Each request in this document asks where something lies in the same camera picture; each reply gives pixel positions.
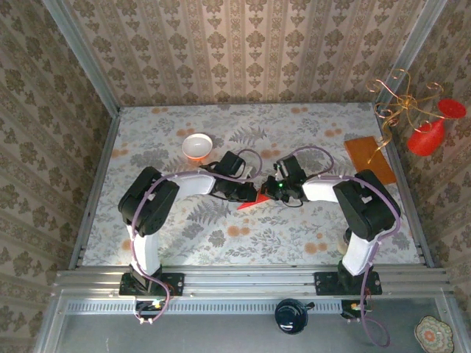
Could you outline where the red cloth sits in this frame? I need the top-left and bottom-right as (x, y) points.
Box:
(236, 189), (272, 211)

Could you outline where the white bowl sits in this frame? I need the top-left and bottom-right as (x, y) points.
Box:
(182, 133), (214, 161)

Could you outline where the small jar with black lid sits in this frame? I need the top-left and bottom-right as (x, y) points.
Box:
(339, 229), (353, 254)

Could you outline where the orange wooden board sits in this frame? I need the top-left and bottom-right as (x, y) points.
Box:
(344, 135), (398, 185)

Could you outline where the dark glossy ceramic mug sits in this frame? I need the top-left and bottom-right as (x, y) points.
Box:
(274, 298), (316, 335)

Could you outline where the small black controller board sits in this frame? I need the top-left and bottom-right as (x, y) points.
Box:
(134, 299), (167, 320)
(340, 299), (373, 320)

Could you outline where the red goblet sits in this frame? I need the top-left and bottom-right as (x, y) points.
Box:
(407, 98), (467, 157)

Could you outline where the patterned scalloped plate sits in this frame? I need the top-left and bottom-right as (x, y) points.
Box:
(414, 315), (454, 353)

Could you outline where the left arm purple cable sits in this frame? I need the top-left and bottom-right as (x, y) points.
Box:
(131, 149), (264, 327)

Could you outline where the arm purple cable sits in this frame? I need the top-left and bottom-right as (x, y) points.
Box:
(288, 145), (402, 349)
(131, 149), (264, 327)

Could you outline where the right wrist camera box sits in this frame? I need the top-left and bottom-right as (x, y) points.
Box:
(274, 154), (307, 182)

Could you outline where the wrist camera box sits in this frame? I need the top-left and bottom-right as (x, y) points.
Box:
(274, 154), (307, 182)
(219, 150), (255, 178)

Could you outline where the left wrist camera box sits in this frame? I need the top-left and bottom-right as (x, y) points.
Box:
(219, 150), (255, 178)

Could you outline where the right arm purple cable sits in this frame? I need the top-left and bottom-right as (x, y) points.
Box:
(288, 145), (402, 349)

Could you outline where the aluminium mounting rail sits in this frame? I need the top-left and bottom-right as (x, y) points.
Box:
(54, 266), (452, 295)

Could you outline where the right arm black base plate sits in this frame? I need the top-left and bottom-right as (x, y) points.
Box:
(314, 271), (383, 296)

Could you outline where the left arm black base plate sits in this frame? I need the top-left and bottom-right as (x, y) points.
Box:
(118, 272), (185, 297)

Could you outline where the aluminium table side rail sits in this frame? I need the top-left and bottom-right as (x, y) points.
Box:
(68, 108), (121, 269)
(373, 102), (435, 268)

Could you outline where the perforated metal cable tray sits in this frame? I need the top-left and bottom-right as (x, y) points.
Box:
(64, 298), (343, 315)

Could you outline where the gold wire stand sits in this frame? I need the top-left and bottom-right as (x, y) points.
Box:
(366, 68), (446, 165)

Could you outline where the aluminium frame post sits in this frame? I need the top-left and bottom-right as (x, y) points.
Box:
(42, 0), (121, 115)
(375, 0), (448, 106)

